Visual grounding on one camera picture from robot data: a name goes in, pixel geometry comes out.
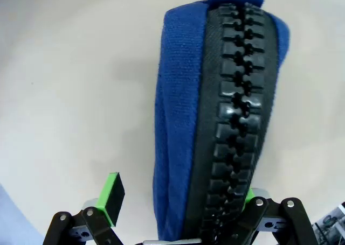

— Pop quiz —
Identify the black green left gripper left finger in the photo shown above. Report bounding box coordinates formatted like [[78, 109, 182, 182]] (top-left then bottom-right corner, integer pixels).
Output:
[[45, 172, 126, 245]]

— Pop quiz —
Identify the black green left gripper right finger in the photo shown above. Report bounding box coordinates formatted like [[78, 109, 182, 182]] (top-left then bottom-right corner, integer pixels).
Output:
[[237, 187, 319, 245]]

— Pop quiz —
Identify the blue pencil case black zipper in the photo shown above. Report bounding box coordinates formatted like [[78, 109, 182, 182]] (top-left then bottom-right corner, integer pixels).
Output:
[[152, 0, 291, 245]]

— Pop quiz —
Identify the black white printed sheet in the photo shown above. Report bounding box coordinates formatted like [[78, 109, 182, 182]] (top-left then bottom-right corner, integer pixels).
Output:
[[311, 201, 345, 245]]

